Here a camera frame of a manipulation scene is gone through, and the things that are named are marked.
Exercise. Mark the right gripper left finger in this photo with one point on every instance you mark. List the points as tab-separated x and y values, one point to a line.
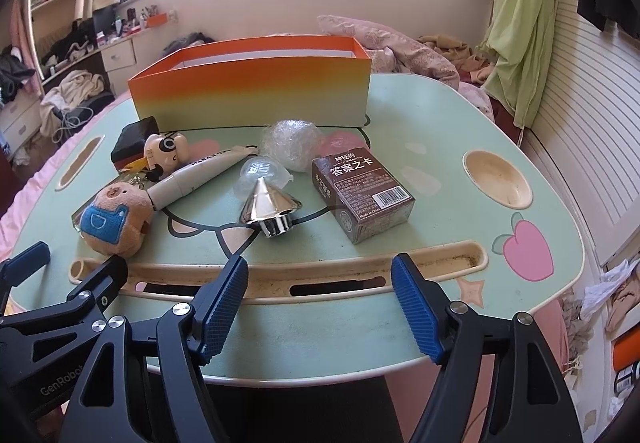
143	381

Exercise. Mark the capybara plush blue overalls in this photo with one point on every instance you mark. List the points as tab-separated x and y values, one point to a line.
117	220

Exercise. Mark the cream cosmetic tube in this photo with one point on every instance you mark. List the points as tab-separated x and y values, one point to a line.
195	174

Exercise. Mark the silver cone top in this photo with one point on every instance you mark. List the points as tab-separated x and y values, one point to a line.
269	208

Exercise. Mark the brown card box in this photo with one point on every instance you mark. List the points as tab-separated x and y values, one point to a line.
364	197

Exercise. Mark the clear heart jelly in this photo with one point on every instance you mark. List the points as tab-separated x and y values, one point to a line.
256	167

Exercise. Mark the bubble wrap ball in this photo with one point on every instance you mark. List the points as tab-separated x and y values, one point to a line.
293	143

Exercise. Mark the pink heart jelly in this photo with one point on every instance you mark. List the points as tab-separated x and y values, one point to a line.
337	142

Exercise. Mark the black box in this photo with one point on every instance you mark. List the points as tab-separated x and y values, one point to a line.
129	146

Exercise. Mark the white desk with drawers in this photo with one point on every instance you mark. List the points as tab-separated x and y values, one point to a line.
116	63

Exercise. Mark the tan clothes pile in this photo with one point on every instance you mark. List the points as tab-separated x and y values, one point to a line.
473	67

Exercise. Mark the green curtain cloth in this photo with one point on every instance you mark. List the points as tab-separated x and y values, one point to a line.
519	39

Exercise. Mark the orange gradient cardboard box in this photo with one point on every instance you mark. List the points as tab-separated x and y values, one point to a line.
256	82

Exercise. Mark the grey clothes on bed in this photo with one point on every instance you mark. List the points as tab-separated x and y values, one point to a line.
191	39

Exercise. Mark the pink floral quilt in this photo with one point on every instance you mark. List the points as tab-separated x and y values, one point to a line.
393	51

